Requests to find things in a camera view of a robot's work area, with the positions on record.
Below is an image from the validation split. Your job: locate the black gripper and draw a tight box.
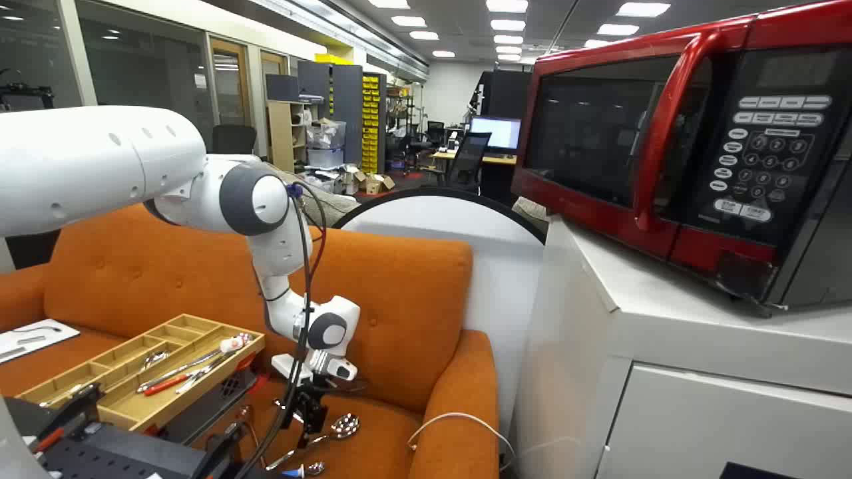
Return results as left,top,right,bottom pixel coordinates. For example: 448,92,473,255
281,377,333,436

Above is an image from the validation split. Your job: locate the red microwave door with handle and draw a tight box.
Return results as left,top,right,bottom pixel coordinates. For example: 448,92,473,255
510,21,723,261

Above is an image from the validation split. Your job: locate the red and black microwave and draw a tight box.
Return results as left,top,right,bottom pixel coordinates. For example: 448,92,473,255
510,0,852,315

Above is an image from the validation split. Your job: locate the metal spoon with patterned head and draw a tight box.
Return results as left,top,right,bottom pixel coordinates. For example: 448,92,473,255
263,410,362,474

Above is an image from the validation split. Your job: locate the silver spoon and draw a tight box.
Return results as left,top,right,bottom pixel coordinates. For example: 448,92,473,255
185,333,252,376

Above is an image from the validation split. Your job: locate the orange fabric sofa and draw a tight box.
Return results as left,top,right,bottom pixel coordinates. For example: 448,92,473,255
0,206,503,479

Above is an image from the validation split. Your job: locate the wooden cutlery tray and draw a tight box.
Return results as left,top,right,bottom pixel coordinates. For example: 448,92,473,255
14,312,265,433

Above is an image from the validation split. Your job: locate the black perforated mounting stand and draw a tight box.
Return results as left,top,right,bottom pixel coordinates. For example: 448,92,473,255
0,369,268,479

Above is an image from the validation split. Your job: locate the wooden shelf unit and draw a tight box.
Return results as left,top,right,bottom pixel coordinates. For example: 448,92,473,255
263,98,308,174

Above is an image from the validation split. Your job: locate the white paper leaflet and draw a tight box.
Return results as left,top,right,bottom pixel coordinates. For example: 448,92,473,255
0,316,81,368

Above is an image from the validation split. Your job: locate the yellow and black sign pillar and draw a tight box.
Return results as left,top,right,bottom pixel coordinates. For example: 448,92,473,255
357,72,385,176

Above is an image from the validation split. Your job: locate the small lit monitor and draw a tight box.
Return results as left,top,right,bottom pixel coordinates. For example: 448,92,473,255
465,114,523,155

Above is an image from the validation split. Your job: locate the white cabinet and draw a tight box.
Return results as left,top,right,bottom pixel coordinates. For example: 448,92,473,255
514,215,852,479

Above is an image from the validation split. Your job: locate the blue handled utensil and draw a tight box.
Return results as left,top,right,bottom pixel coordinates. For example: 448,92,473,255
280,458,328,479

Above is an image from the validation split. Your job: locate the red handled utensil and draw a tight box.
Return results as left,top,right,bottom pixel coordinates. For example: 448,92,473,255
135,364,213,400

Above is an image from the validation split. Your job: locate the thin white cable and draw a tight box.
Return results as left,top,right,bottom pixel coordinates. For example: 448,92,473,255
404,408,518,466

